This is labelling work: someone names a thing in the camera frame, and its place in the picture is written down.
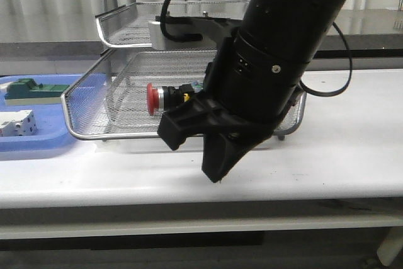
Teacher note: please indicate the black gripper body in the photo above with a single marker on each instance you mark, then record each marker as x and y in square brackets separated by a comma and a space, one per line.
[245, 91]

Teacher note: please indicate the white circuit breaker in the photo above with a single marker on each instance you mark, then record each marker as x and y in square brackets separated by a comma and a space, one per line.
[19, 123]

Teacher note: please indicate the blue plastic tray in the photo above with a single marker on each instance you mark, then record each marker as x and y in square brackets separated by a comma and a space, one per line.
[49, 137]

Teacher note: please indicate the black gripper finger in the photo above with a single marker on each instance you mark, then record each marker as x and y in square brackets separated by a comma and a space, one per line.
[223, 147]

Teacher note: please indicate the white table leg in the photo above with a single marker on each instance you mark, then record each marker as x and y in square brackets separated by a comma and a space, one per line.
[391, 246]

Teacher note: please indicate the silver mesh tray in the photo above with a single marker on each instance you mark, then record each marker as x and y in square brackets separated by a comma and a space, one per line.
[135, 25]
[109, 101]

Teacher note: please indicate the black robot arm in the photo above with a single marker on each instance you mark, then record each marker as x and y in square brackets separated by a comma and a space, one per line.
[292, 15]

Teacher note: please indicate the green terminal block module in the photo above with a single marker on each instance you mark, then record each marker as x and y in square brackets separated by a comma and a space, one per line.
[27, 91]

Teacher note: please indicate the dark stone counter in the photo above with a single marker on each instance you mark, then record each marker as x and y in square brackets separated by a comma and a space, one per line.
[74, 35]

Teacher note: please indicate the red emergency stop button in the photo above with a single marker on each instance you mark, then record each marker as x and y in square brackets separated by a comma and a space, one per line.
[164, 98]

